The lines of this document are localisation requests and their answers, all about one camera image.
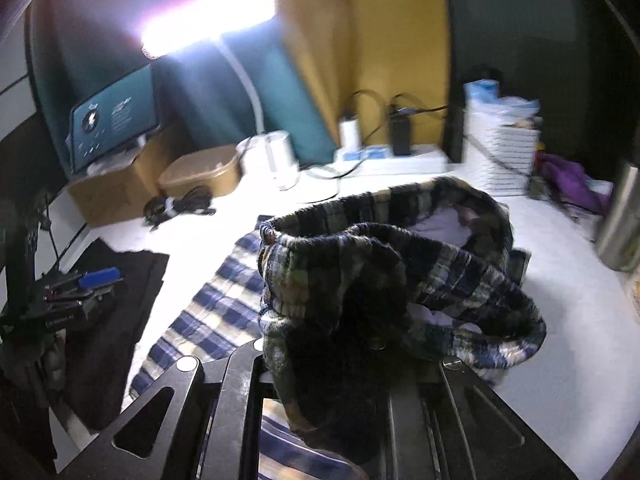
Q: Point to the person's left hand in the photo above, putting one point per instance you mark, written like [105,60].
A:
[52,360]

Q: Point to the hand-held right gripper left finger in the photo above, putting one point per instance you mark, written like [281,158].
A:
[240,375]

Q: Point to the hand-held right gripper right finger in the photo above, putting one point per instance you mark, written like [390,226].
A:
[405,420]

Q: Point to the tablet with teal screen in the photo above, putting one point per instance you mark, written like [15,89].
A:
[115,115]

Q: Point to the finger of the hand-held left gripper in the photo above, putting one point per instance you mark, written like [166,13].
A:
[80,296]
[102,276]

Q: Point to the purple cloth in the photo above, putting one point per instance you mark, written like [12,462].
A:
[570,180]

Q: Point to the black cloth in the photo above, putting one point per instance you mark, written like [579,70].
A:
[125,310]

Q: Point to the blue plaid pants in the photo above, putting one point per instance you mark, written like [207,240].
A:
[350,285]

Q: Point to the brown lunch container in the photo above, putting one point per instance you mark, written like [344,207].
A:
[200,172]

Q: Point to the white desk lamp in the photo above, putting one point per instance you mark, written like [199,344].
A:
[277,160]

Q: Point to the white charger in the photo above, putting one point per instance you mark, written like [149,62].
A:
[350,132]

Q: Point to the black charger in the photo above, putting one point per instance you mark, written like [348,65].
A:
[400,132]

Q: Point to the cream cartoon mug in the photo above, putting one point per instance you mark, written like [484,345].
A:
[635,290]

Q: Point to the yellow curtain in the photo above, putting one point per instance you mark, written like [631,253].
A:
[375,35]

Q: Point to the white slatted basket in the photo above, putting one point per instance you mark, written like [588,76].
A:
[505,155]

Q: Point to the blue plastic packet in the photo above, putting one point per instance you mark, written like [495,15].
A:
[482,92]

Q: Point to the teal curtain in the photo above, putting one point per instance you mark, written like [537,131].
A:
[285,105]

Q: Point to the steel thermos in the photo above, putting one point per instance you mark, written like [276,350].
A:
[620,220]

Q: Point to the white power strip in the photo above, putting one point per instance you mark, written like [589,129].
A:
[420,162]

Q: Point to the cardboard box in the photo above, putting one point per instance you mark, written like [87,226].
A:
[115,190]

